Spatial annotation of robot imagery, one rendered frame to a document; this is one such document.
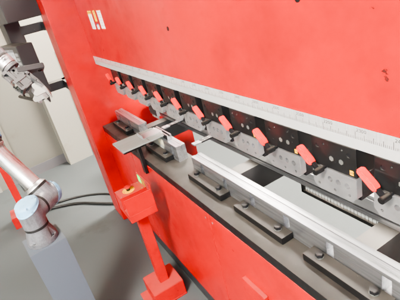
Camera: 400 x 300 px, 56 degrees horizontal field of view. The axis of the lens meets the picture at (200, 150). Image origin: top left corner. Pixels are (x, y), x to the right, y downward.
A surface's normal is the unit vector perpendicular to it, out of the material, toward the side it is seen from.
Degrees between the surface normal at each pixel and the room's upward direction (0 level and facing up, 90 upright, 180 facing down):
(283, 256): 0
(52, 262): 90
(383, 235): 0
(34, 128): 90
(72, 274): 90
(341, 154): 90
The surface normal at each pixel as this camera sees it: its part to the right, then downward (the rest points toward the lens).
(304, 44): -0.84, 0.40
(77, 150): 0.59, 0.24
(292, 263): -0.22, -0.88
